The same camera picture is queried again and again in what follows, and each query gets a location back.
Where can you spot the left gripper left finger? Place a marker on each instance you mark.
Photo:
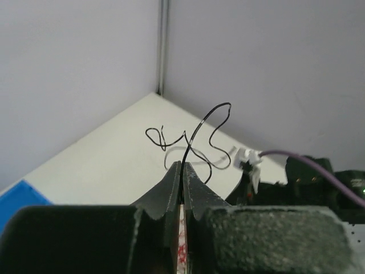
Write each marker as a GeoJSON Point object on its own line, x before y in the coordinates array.
{"type": "Point", "coordinates": [142, 237]}

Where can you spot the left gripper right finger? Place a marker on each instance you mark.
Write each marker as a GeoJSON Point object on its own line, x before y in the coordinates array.
{"type": "Point", "coordinates": [221, 238]}

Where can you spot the right aluminium frame post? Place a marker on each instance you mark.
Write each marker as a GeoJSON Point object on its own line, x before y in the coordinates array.
{"type": "Point", "coordinates": [162, 45]}

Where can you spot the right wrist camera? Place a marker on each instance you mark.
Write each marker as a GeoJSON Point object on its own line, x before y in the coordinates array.
{"type": "Point", "coordinates": [249, 161]}

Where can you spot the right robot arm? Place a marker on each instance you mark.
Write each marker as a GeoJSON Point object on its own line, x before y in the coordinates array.
{"type": "Point", "coordinates": [305, 187]}

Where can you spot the blue plastic divided bin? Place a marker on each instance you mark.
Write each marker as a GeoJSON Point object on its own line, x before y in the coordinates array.
{"type": "Point", "coordinates": [21, 194]}

